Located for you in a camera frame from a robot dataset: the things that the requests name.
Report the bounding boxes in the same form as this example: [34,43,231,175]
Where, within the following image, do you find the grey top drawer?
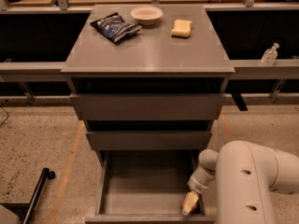
[70,93,225,120]

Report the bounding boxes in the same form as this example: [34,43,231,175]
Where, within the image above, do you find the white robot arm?
[182,141,299,224]

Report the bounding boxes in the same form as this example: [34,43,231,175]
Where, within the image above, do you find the blue chip bag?
[90,12,142,43]

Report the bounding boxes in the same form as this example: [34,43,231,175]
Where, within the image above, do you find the grey middle drawer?
[86,131,211,150]

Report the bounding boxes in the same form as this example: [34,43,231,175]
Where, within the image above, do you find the black cable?
[0,105,9,128]

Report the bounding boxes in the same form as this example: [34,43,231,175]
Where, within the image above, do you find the yellow sponge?
[171,20,193,38]

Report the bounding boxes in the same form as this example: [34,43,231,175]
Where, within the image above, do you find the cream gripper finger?
[184,191,199,212]

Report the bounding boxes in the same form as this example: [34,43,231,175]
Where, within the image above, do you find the white bowl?
[131,6,164,26]

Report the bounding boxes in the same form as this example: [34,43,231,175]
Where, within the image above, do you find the grey drawer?
[85,150,216,224]
[70,93,225,120]
[86,131,211,150]

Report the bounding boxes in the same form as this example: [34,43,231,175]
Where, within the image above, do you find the black metal stand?
[0,168,56,224]

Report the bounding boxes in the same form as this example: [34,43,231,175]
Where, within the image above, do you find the grey bottom drawer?
[85,150,216,224]

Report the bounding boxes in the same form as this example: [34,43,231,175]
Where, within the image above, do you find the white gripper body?
[187,165,215,194]

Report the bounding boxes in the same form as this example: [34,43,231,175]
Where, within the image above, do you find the clear sanitizer bottle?
[261,43,279,66]

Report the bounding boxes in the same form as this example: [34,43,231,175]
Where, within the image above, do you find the grey drawer cabinet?
[60,4,235,166]

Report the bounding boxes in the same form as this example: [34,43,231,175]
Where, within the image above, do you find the red apple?
[180,198,198,215]

